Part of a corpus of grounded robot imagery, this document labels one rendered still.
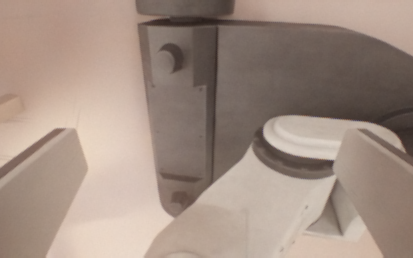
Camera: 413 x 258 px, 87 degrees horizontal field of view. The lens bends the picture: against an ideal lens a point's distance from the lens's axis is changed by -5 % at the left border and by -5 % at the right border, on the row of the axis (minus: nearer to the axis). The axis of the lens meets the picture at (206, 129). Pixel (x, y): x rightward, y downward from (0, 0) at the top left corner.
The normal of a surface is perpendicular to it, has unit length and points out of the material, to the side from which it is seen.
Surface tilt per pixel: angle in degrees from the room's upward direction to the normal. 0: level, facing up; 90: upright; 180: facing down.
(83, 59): 0
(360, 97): 0
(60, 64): 0
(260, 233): 90
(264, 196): 90
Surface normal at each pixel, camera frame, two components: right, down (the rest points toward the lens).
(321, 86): -0.18, 0.50
